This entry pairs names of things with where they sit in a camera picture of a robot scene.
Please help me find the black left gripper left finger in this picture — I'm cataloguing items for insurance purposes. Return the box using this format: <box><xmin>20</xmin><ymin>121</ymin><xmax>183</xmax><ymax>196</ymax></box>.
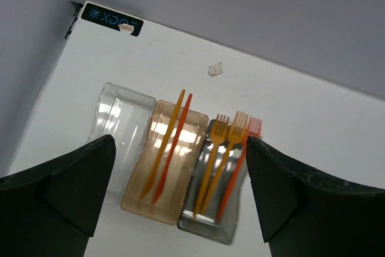
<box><xmin>1</xmin><ymin>135</ymin><xmax>116</xmax><ymax>256</ymax></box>

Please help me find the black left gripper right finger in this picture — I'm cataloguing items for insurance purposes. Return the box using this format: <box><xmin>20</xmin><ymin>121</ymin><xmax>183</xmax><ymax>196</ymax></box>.
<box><xmin>246</xmin><ymin>137</ymin><xmax>384</xmax><ymax>256</ymax></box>

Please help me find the red-orange plastic fork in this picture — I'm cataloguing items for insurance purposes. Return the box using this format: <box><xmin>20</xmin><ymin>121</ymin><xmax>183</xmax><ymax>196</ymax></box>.
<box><xmin>217</xmin><ymin>117</ymin><xmax>262</xmax><ymax>222</ymax></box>

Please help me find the yellow-orange plastic fork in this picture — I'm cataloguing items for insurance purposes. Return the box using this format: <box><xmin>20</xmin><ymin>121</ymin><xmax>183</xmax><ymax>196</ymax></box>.
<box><xmin>199</xmin><ymin>111</ymin><xmax>248</xmax><ymax>215</ymax></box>

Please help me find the yellow-orange plastic fork bent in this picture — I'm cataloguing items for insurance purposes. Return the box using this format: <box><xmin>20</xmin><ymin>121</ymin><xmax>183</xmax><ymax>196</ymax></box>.
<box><xmin>193</xmin><ymin>114</ymin><xmax>229</xmax><ymax>218</ymax></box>

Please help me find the red-orange plastic knife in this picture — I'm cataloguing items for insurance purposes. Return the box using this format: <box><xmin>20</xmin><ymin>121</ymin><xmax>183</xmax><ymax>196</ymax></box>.
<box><xmin>152</xmin><ymin>93</ymin><xmax>193</xmax><ymax>205</ymax></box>

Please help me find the yellow-orange plastic knife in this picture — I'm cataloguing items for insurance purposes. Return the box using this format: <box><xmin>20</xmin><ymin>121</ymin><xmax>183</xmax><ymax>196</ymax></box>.
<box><xmin>140</xmin><ymin>89</ymin><xmax>185</xmax><ymax>199</ymax></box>

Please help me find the smoky grey plastic container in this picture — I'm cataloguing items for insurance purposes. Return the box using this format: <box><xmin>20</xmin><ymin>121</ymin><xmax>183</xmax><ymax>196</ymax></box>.
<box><xmin>177</xmin><ymin>118</ymin><xmax>250</xmax><ymax>245</ymax></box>

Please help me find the amber plastic container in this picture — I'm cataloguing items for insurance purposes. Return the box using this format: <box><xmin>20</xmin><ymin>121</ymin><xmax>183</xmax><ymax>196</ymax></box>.
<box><xmin>120</xmin><ymin>101</ymin><xmax>209</xmax><ymax>225</ymax></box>

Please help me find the clear plastic container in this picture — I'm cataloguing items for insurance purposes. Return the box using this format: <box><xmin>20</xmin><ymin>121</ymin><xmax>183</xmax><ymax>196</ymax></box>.
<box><xmin>88</xmin><ymin>82</ymin><xmax>156</xmax><ymax>206</ymax></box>

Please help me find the small white tape scrap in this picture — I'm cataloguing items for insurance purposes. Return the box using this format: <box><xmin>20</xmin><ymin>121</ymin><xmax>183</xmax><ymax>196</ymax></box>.
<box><xmin>208</xmin><ymin>62</ymin><xmax>223</xmax><ymax>77</ymax></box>

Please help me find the black logo sticker left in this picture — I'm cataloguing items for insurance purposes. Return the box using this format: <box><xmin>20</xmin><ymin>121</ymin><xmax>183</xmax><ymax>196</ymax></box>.
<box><xmin>81</xmin><ymin>3</ymin><xmax>144</xmax><ymax>37</ymax></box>

